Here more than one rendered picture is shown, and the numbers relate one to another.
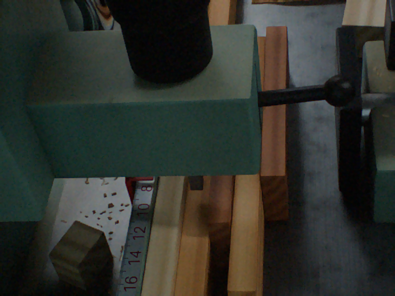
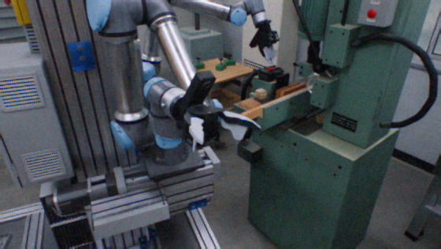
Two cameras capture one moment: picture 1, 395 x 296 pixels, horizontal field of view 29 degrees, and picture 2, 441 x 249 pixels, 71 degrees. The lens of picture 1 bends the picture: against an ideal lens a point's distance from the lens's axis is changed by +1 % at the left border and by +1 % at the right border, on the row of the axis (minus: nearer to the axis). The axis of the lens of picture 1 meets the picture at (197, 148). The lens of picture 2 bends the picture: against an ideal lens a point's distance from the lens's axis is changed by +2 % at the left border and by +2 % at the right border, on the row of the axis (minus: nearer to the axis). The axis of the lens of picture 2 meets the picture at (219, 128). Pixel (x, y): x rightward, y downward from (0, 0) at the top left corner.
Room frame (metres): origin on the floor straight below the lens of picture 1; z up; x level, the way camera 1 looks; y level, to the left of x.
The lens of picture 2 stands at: (1.82, 0.54, 1.55)
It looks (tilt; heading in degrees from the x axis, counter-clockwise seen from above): 30 degrees down; 217
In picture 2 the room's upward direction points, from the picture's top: straight up
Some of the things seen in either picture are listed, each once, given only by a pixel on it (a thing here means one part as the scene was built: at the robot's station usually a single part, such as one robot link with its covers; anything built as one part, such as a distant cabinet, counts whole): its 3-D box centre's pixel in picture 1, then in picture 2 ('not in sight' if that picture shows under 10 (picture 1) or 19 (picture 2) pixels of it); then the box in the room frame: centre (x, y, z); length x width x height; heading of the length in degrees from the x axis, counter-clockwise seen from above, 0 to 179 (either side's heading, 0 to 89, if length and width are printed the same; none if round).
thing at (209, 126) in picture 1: (153, 108); (313, 72); (0.36, 0.02, 1.03); 0.14 x 0.07 x 0.09; 77
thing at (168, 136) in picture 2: not in sight; (172, 125); (1.29, -0.03, 1.12); 0.11 x 0.08 x 0.11; 164
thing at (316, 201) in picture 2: not in sight; (311, 186); (0.38, 0.12, 0.36); 0.58 x 0.45 x 0.71; 77
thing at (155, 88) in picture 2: not in sight; (164, 95); (1.31, -0.04, 1.21); 0.11 x 0.08 x 0.09; 74
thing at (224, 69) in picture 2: not in sight; (215, 88); (-0.53, -1.31, 0.32); 0.66 x 0.57 x 0.64; 166
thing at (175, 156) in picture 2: not in sight; (170, 145); (1.11, -0.26, 0.87); 0.15 x 0.15 x 0.10
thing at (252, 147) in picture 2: not in sight; (249, 151); (0.58, -0.19, 0.58); 0.12 x 0.08 x 0.08; 77
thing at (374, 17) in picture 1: (368, 27); (261, 94); (0.53, -0.17, 0.92); 0.04 x 0.04 x 0.04; 68
